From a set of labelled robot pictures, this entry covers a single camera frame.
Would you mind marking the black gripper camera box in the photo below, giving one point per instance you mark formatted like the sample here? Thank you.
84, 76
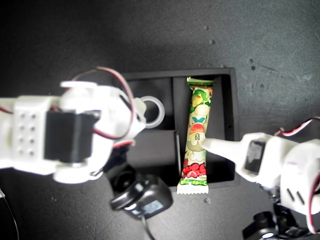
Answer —
147, 195
262, 225

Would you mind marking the black tray with wells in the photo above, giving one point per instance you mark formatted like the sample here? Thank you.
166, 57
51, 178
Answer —
160, 155

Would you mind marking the green printed snack bar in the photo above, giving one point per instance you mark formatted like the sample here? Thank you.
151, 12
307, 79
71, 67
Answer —
197, 117

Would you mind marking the white tape roll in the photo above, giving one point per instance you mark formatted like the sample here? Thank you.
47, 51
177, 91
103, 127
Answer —
162, 112

